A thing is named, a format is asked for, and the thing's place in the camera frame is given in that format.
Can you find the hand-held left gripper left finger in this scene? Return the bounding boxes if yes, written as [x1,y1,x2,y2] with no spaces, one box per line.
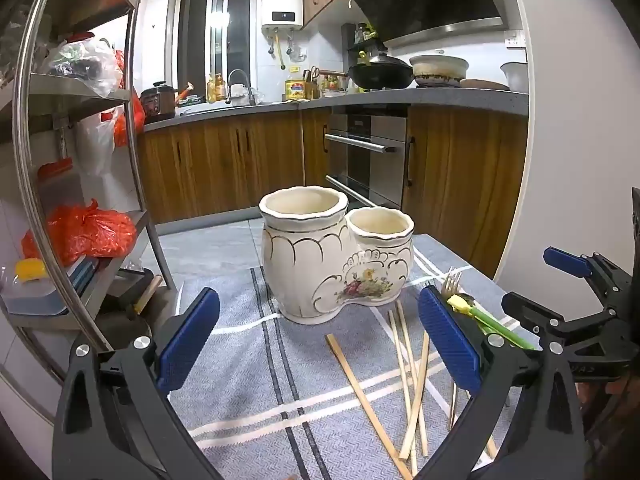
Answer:
[52,287,223,480]

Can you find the knife block with scissors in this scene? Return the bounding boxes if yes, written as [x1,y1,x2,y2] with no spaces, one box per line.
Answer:
[302,66,321,101]

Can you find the dark red pressure cooker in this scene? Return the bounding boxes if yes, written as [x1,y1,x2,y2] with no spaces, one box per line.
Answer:
[140,81,177,122]

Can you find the black wok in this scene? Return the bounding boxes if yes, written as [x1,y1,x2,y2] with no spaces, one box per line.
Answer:
[319,52,415,92]

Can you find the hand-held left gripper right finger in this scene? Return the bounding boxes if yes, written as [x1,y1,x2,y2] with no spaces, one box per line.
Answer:
[415,285,588,480]

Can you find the orange plastic bag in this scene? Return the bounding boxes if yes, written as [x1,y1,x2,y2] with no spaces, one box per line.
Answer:
[21,199,137,267]

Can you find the kitchen window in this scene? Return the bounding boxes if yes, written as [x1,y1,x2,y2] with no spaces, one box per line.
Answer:
[172,0,257,101]

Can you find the white ceramic casserole pot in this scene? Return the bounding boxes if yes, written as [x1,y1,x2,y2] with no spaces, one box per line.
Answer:
[410,54,470,86]

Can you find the grey striped tablecloth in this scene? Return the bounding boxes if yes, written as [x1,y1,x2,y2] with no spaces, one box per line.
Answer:
[140,232,546,480]

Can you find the group of condiment bottles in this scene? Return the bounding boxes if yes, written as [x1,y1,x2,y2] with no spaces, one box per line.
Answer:
[320,74,348,97]

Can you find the clear plastic bag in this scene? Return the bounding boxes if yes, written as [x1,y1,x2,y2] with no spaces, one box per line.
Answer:
[40,37,123,98]

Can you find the yellow green tulip spoon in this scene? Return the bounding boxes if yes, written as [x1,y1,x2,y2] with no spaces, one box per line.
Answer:
[446,294,536,351]

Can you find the white enamel pot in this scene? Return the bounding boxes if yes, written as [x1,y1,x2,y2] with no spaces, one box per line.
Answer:
[501,61,529,92]

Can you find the white water heater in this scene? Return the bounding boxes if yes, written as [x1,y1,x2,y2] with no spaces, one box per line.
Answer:
[261,0,304,31]

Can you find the wide wooden chopstick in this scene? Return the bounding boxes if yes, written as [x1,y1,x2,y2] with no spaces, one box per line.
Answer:
[325,334,412,480]

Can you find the steel built-in oven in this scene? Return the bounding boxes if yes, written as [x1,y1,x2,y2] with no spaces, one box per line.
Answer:
[324,112,408,208]

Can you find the plastic container with yellow cap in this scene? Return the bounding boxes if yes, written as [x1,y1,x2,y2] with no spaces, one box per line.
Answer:
[0,257,71,317]

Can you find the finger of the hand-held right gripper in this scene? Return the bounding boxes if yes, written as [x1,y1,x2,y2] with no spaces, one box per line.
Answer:
[501,291,632,361]
[543,246,638,311]

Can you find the red flat box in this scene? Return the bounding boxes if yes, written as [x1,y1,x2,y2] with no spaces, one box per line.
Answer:
[37,157,75,181]

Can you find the black spice shelf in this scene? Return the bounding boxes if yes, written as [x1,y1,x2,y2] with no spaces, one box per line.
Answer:
[341,22,388,58]

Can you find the wooden handled tool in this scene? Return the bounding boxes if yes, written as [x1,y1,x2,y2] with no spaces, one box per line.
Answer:
[125,274,163,321]

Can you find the thin wooden chopstick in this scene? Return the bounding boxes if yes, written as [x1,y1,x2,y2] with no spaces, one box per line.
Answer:
[388,309,418,476]
[397,301,429,457]
[401,331,431,462]

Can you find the steel kitchen faucet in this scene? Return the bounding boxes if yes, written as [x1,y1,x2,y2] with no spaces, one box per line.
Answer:
[226,69,251,106]

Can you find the brown round board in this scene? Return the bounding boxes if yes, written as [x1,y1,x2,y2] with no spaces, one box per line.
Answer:
[460,79,511,92]

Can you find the white plastic bag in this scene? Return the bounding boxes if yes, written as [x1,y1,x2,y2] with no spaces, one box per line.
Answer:
[75,110,117,177]

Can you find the white ceramic double utensil holder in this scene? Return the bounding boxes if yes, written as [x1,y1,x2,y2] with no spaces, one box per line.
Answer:
[259,186,416,325]

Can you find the steel shelf rack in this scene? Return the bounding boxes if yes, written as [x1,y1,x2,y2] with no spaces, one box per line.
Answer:
[0,0,178,426]

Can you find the red plastic bag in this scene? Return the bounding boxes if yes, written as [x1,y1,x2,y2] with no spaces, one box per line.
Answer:
[112,50,146,147]

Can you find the wooden kitchen base cabinets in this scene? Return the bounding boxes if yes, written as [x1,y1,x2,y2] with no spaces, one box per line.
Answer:
[137,90,530,281]

